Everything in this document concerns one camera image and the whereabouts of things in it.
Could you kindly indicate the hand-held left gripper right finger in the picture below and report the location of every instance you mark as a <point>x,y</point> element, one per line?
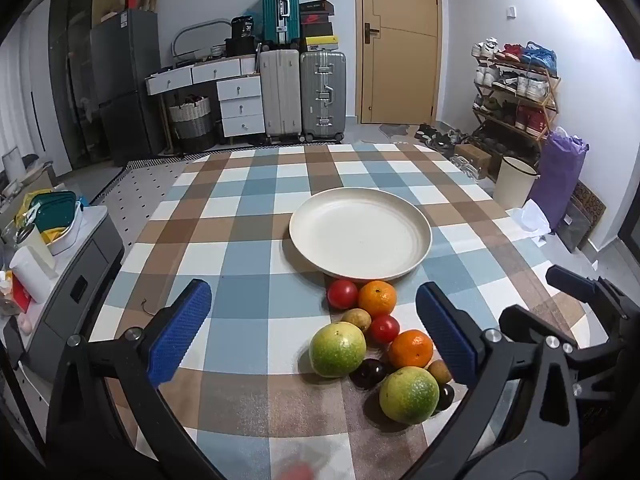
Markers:
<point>445,330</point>

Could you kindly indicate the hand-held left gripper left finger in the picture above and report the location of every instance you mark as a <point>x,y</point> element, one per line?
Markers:
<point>180,330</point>

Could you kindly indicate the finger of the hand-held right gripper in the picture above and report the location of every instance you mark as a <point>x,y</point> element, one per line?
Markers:
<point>522,320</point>
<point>575,285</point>

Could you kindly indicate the orange mandarin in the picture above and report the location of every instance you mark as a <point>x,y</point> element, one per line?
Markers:
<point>411,349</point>
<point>377,297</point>

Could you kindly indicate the dark purple plum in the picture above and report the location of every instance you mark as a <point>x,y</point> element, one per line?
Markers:
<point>367,372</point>
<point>446,396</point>

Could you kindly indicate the large green citrus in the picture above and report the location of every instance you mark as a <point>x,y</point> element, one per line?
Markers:
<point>409,394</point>
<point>337,349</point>

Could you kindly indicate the small yellow-brown fruit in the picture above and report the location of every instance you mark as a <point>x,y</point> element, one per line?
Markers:
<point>356,319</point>
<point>440,371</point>

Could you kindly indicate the cream round plate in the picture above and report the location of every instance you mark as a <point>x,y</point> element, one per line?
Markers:
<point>360,235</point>

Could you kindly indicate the red tomato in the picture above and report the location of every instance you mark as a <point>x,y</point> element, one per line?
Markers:
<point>342,294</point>
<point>384,329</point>

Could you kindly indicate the brown patterned doormat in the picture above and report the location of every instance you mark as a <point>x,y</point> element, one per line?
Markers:
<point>585,210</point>

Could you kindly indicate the white plastic bag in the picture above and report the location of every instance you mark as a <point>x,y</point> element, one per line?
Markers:
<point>532,215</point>

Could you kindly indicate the purple plastic bag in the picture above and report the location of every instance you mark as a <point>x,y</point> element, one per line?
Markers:
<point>560,180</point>

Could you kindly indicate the grey side cabinet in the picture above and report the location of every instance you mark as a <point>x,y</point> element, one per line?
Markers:
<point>80,280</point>

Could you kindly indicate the white waste bin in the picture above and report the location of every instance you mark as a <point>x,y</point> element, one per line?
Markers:
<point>515,185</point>

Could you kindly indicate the checked tablecloth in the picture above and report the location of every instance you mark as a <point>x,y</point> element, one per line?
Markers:
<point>240,220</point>

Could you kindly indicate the white jug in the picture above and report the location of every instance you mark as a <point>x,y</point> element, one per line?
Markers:
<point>30,275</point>

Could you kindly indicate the cardboard box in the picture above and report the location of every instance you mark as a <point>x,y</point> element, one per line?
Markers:
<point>472,156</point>

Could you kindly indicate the wooden shoe rack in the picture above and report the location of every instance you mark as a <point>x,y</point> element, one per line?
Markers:
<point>551,95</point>

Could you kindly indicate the pile of dark shoes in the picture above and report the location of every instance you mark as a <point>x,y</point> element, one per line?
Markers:
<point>435,136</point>

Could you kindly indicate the rows of sneakers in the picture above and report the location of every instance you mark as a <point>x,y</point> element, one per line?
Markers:
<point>530,85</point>

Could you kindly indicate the grey floor mat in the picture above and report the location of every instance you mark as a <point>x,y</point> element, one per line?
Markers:
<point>395,130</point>

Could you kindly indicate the wicker basket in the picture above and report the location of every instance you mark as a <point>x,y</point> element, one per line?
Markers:
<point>190,120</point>

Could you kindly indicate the white drawer desk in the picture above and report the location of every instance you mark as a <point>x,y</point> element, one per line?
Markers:
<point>240,110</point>

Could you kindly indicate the beige suitcase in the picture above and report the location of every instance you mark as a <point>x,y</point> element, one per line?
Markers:
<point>280,92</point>

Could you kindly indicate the grey refrigerator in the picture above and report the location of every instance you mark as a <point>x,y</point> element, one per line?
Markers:
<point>125,70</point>

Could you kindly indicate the silver suitcase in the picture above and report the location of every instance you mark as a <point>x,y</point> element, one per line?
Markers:
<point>322,92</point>

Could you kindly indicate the dark glass wardrobe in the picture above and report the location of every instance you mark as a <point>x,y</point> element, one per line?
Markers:
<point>70,85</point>

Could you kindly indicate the wooden door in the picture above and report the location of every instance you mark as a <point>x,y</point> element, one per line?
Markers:
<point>400,60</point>

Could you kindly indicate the black bag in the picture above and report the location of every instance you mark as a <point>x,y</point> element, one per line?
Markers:
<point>242,27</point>

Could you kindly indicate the stack of shoe boxes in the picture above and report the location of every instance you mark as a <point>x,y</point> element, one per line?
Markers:
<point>317,25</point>

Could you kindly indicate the teal suitcase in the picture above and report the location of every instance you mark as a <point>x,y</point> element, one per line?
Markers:
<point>277,10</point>

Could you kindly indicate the grey curved metal frame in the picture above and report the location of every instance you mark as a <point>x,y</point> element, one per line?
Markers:
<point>207,22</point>

